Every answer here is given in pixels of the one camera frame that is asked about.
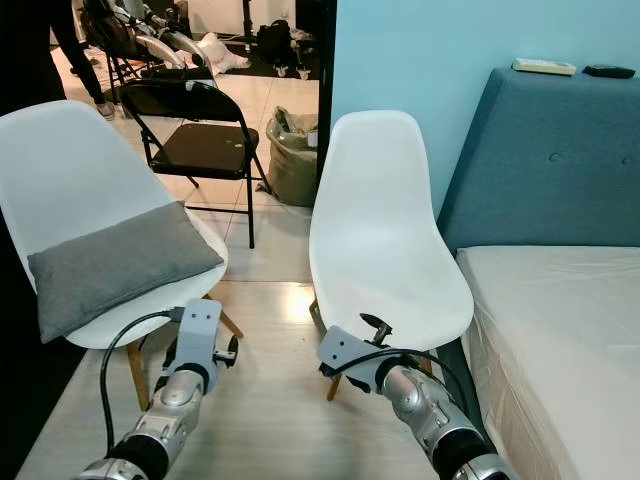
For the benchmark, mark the white plastic shell chair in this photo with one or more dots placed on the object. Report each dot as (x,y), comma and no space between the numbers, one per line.
(380,240)
(70,170)

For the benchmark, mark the person in black trousers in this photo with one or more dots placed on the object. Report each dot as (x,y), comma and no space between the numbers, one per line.
(72,40)

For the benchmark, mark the black remote control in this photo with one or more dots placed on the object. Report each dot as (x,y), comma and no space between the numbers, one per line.
(609,71)

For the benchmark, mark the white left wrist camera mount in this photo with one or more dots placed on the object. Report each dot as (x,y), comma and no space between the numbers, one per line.
(200,330)

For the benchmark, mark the blue upholstered headboard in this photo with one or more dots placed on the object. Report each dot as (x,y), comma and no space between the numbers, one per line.
(550,180)

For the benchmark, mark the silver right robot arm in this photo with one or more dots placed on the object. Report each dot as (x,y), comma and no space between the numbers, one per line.
(440,420)

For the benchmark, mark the black folding chair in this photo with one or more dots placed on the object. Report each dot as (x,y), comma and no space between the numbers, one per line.
(180,103)

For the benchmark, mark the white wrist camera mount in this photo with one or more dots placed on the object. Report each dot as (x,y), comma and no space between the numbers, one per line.
(200,330)
(345,352)

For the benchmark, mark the bed with white sheet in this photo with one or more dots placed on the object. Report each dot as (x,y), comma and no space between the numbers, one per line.
(570,350)

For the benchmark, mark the black round bag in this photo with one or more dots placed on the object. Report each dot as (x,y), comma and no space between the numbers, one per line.
(102,28)

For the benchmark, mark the grey fabric pillow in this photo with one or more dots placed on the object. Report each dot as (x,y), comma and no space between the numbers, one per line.
(120,265)

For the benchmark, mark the white remote control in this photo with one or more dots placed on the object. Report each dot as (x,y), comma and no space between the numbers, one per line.
(544,67)

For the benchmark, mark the white silver humanoid robot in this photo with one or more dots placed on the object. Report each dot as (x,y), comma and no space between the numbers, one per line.
(160,48)

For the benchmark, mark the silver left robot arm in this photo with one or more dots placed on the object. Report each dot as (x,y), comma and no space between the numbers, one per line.
(170,420)

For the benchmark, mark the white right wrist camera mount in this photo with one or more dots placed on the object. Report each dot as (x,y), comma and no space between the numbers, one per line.
(345,352)

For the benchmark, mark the black backpack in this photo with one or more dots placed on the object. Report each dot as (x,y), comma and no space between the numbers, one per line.
(272,45)

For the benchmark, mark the grey beanbag sack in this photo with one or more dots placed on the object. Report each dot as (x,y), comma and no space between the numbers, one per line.
(290,165)

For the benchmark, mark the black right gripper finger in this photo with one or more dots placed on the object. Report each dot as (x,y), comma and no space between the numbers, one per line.
(378,328)

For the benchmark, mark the clear plastic packet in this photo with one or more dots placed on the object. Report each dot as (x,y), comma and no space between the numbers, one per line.
(309,138)

